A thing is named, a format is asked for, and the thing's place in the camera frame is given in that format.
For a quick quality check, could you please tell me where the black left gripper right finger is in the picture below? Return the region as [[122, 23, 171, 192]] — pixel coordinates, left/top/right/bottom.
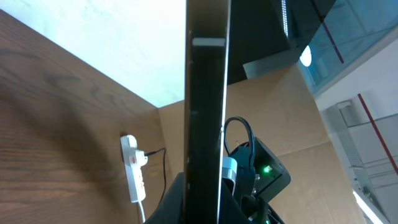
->
[[219, 180, 250, 224]]

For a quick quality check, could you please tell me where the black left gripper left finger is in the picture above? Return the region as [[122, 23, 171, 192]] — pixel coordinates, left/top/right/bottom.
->
[[145, 172, 185, 224]]

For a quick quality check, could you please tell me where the Samsung Galaxy smartphone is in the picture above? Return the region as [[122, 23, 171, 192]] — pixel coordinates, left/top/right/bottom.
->
[[183, 0, 231, 223]]

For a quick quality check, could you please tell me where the white power strip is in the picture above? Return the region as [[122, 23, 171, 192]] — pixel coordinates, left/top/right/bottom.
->
[[120, 134, 148, 203]]

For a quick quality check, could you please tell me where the brown cardboard panel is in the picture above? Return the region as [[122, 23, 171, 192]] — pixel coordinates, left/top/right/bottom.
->
[[158, 63, 368, 224]]

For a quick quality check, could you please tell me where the white power strip cord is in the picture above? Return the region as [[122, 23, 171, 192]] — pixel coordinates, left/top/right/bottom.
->
[[137, 201, 147, 224]]

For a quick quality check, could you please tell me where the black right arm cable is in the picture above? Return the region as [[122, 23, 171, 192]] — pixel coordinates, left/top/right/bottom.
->
[[223, 116, 256, 169]]

